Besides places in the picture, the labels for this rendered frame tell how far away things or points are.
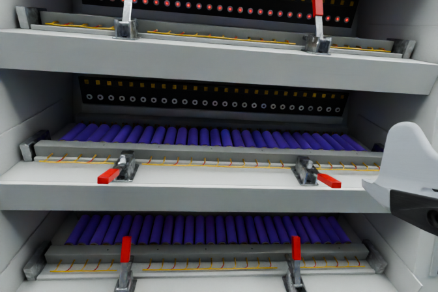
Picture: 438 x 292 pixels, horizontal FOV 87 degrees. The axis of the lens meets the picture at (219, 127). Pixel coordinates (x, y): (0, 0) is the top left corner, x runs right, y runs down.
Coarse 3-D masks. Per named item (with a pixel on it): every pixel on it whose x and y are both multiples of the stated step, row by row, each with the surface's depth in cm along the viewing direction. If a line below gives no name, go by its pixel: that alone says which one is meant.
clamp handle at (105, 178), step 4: (120, 156) 31; (124, 156) 31; (120, 160) 31; (124, 160) 31; (120, 164) 31; (124, 164) 31; (116, 168) 29; (120, 168) 29; (104, 172) 26; (108, 172) 26; (112, 172) 27; (116, 172) 27; (100, 176) 25; (104, 176) 25; (108, 176) 25; (112, 176) 26; (116, 176) 27; (100, 180) 25; (104, 180) 25; (108, 180) 25; (112, 180) 26
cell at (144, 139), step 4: (148, 128) 42; (152, 128) 43; (144, 132) 41; (148, 132) 41; (152, 132) 42; (144, 136) 39; (148, 136) 40; (152, 136) 41; (140, 140) 38; (144, 140) 38; (148, 140) 39
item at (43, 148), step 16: (48, 144) 34; (64, 144) 34; (80, 144) 35; (96, 144) 35; (112, 144) 35; (128, 144) 36; (144, 144) 36; (160, 144) 36; (192, 160) 36; (208, 160) 36; (224, 160) 37; (240, 160) 37; (256, 160) 37; (272, 160) 37; (288, 160) 37; (320, 160) 38; (336, 160) 38; (352, 160) 38; (368, 160) 39
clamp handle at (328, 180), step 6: (312, 162) 34; (306, 168) 34; (312, 174) 32; (318, 174) 30; (324, 174) 30; (324, 180) 29; (330, 180) 28; (336, 180) 28; (330, 186) 28; (336, 186) 27
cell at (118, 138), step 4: (124, 128) 41; (128, 128) 42; (120, 132) 40; (124, 132) 40; (128, 132) 41; (116, 136) 39; (120, 136) 39; (124, 136) 39; (116, 140) 37; (120, 140) 38; (124, 140) 39
